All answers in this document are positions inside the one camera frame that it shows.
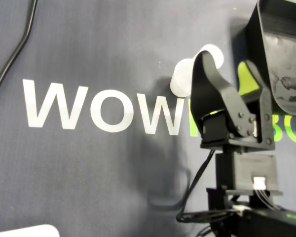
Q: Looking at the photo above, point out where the thick black cable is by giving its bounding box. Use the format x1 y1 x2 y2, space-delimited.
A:
0 0 38 109

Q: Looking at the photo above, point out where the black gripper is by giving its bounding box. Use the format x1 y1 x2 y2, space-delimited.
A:
190 50 276 154

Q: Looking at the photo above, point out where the white plastic cup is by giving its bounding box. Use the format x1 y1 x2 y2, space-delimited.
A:
169 43 224 98

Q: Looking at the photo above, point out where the dark mat with WOWROBO print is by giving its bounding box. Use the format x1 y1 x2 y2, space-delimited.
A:
0 0 296 237

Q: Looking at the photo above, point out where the black robot wire bundle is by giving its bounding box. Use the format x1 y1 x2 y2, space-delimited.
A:
175 149 287 237

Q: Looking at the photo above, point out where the white desk lamp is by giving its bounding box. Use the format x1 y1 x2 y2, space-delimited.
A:
0 223 61 237

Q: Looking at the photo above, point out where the black plastic tray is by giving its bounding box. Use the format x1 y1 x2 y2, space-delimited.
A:
246 0 296 116

